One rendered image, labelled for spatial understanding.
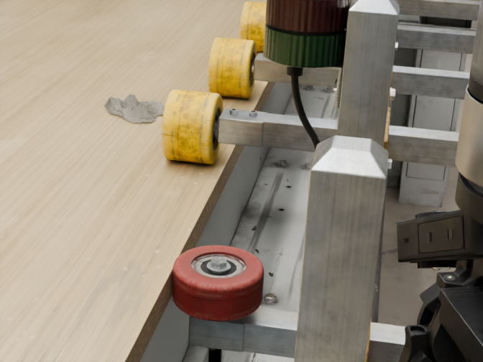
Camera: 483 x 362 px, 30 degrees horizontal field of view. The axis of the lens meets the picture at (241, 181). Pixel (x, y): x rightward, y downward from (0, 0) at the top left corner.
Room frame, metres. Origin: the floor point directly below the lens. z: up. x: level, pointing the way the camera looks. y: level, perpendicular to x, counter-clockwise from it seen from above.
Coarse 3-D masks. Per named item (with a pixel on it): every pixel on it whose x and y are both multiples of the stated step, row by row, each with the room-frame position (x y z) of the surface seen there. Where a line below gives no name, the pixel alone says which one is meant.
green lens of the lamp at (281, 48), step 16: (272, 32) 0.63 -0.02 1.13; (272, 48) 0.63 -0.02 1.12; (288, 48) 0.62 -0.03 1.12; (304, 48) 0.62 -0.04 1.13; (320, 48) 0.62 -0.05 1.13; (336, 48) 0.63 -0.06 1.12; (288, 64) 0.62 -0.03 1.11; (304, 64) 0.62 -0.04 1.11; (320, 64) 0.62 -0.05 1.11; (336, 64) 0.63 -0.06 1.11
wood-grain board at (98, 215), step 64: (0, 0) 1.73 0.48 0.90; (64, 0) 1.76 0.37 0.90; (128, 0) 1.79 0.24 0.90; (192, 0) 1.82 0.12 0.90; (256, 0) 1.85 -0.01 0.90; (0, 64) 1.30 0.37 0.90; (64, 64) 1.32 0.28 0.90; (128, 64) 1.33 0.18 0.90; (192, 64) 1.35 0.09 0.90; (0, 128) 1.03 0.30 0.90; (64, 128) 1.04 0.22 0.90; (128, 128) 1.05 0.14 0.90; (0, 192) 0.84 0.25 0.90; (64, 192) 0.85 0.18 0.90; (128, 192) 0.86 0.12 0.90; (192, 192) 0.86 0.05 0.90; (0, 256) 0.70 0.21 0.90; (64, 256) 0.71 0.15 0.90; (128, 256) 0.72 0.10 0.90; (0, 320) 0.60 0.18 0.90; (64, 320) 0.60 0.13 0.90; (128, 320) 0.61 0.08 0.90
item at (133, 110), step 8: (128, 96) 1.12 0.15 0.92; (112, 104) 1.11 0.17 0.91; (120, 104) 1.12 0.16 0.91; (128, 104) 1.11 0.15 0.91; (136, 104) 1.09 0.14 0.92; (144, 104) 1.12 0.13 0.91; (152, 104) 1.11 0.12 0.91; (160, 104) 1.11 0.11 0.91; (112, 112) 1.09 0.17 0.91; (120, 112) 1.09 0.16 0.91; (128, 112) 1.09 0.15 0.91; (136, 112) 1.08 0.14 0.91; (144, 112) 1.08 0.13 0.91; (152, 112) 1.10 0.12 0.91; (160, 112) 1.10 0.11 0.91; (128, 120) 1.07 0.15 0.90; (136, 120) 1.07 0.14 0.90; (144, 120) 1.07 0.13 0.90; (152, 120) 1.08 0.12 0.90
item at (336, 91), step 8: (288, 32) 0.62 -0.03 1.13; (296, 32) 0.62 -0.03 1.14; (304, 32) 0.62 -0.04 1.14; (312, 32) 0.62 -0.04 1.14; (320, 32) 0.62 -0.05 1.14; (328, 32) 0.62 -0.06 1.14; (336, 32) 0.63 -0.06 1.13; (280, 64) 0.63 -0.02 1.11; (288, 72) 0.65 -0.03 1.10; (296, 72) 0.64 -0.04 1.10; (296, 80) 0.65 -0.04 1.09; (336, 80) 0.65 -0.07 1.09; (296, 88) 0.65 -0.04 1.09; (336, 88) 0.63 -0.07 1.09; (296, 96) 0.65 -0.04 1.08; (336, 96) 0.63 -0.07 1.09; (296, 104) 0.65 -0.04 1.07; (336, 104) 0.63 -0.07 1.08; (304, 112) 0.65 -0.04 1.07; (304, 120) 0.64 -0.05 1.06; (312, 128) 0.64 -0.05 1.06; (312, 136) 0.64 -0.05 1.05
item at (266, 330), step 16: (192, 320) 0.68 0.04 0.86; (240, 320) 0.68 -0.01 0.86; (256, 320) 0.68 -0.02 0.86; (272, 320) 0.68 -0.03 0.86; (288, 320) 0.69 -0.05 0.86; (192, 336) 0.68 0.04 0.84; (208, 336) 0.68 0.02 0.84; (224, 336) 0.68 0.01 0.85; (240, 336) 0.68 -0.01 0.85; (256, 336) 0.68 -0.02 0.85; (272, 336) 0.67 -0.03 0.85; (288, 336) 0.67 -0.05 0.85; (384, 336) 0.67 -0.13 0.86; (400, 336) 0.67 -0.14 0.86; (256, 352) 0.68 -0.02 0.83; (272, 352) 0.67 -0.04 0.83; (288, 352) 0.67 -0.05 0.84; (384, 352) 0.66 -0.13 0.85; (400, 352) 0.66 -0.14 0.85
